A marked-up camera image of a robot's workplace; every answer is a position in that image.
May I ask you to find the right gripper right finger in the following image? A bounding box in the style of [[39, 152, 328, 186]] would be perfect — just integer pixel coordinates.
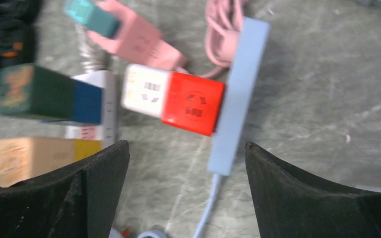
[[245, 142, 381, 238]]

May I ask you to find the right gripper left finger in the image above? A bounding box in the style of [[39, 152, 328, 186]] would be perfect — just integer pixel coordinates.
[[0, 140, 129, 238]]

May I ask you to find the white power strip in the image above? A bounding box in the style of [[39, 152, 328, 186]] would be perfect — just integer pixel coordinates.
[[41, 70, 119, 148]]

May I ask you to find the light blue round plug cable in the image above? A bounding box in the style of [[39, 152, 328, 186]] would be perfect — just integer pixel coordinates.
[[137, 174, 224, 238]]

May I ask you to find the light blue power strip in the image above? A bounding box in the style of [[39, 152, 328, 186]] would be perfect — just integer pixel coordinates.
[[207, 17, 270, 178]]

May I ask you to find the white cube adapter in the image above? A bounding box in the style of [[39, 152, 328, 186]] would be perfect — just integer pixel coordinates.
[[121, 64, 171, 118]]

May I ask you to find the red cube adapter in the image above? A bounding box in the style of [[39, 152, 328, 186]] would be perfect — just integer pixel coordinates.
[[161, 72, 226, 136]]

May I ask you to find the pink power strip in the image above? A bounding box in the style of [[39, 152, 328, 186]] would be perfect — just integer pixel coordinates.
[[88, 0, 187, 71]]

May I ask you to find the black tool case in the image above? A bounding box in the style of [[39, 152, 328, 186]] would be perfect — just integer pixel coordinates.
[[0, 0, 42, 69]]

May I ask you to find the yellow cube adapter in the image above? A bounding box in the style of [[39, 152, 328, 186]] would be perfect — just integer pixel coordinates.
[[73, 139, 103, 162]]

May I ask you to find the beige cube adapter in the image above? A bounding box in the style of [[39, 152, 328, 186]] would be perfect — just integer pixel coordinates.
[[0, 136, 77, 187]]

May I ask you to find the blue cube adapter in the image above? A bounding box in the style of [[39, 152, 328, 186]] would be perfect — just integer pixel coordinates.
[[70, 80, 103, 125]]

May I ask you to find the dark green cube adapter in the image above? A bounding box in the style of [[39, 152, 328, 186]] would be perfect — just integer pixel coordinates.
[[0, 63, 75, 120]]

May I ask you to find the teal cube adapter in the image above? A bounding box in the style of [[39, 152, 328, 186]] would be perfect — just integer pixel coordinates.
[[64, 0, 121, 38]]

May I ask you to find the pink coiled cable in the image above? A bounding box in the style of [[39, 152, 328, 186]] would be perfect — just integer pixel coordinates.
[[177, 0, 249, 79]]

